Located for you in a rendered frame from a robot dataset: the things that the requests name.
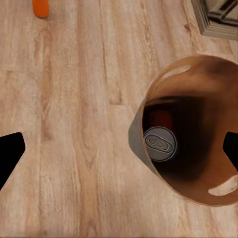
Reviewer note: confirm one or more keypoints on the wood fireplace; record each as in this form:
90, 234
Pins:
217, 18

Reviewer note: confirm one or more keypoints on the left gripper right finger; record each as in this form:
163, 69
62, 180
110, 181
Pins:
230, 147

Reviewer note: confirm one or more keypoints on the trash can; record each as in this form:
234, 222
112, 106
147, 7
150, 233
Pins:
203, 104

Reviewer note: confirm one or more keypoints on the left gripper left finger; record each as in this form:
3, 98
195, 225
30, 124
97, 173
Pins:
12, 148

